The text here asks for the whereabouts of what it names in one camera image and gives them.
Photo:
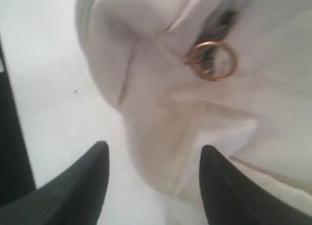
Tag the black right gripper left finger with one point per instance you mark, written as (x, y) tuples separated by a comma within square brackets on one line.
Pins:
[(75, 197)]

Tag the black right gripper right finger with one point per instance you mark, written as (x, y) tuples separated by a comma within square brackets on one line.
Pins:
[(231, 198)]

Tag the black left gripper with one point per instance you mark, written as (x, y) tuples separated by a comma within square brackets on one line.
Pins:
[(16, 177)]

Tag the cream duffel bag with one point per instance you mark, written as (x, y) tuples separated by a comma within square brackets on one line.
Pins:
[(260, 117)]

